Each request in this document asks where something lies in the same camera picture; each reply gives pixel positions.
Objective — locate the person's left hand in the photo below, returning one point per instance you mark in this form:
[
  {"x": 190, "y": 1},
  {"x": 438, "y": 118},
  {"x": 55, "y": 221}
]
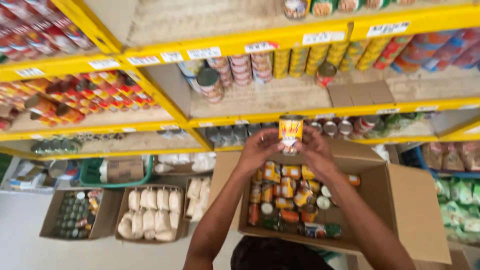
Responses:
[{"x": 255, "y": 152}]

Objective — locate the person's right hand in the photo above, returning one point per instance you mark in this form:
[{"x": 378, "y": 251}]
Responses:
[{"x": 318, "y": 155}]

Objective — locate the person's right fingers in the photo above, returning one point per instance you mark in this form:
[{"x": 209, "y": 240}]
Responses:
[{"x": 309, "y": 139}]

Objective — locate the person's left fingers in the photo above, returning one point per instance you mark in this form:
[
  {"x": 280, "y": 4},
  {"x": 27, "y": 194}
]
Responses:
[{"x": 269, "y": 135}]

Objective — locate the yellow labelled tin can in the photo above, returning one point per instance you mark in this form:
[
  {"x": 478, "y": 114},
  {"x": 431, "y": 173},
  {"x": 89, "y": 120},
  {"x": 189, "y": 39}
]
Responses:
[{"x": 290, "y": 131}]

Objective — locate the heap of assorted tin cans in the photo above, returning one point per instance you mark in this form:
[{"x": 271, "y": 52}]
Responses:
[{"x": 288, "y": 195}]

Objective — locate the flat cardboard sheet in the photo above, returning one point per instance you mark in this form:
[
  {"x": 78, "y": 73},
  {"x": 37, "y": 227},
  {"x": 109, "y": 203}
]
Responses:
[{"x": 360, "y": 93}]

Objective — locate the narrow carton of white bags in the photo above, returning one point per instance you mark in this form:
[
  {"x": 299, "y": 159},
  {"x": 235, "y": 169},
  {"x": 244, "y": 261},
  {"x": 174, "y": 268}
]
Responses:
[{"x": 198, "y": 198}]

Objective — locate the yellow metal shelf rack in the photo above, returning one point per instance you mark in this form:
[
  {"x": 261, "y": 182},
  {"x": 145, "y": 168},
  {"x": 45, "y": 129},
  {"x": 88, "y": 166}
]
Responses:
[{"x": 240, "y": 43}]

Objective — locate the large open cardboard box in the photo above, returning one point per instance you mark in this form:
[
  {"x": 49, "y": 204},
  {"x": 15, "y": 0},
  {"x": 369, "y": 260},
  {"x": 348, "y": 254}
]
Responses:
[{"x": 412, "y": 210}]

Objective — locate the blue crate of brown packets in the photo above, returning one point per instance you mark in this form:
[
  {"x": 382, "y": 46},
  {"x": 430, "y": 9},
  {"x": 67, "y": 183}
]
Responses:
[{"x": 446, "y": 157}]

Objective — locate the cardboard box of white bags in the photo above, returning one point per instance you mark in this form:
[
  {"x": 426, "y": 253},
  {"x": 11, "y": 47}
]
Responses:
[{"x": 152, "y": 213}]

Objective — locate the small closed cardboard carton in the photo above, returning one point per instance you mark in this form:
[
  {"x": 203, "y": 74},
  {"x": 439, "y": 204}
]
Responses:
[{"x": 125, "y": 170}]

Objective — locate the heap of green packets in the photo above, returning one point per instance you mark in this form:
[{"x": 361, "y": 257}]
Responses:
[{"x": 459, "y": 206}]

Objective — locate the green plastic basket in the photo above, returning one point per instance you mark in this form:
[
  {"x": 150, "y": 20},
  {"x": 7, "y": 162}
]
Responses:
[{"x": 88, "y": 176}]

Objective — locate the plain brown cardboard carton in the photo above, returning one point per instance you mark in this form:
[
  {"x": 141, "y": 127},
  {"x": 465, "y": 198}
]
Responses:
[{"x": 455, "y": 262}]

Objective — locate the cardboard box of green cans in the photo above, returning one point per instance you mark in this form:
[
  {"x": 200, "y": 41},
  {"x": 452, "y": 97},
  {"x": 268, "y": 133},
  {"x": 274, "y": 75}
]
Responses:
[{"x": 77, "y": 213}]

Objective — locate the white tray of goods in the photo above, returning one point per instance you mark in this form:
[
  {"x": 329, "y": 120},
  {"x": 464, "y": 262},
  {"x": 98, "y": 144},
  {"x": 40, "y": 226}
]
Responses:
[{"x": 30, "y": 176}]

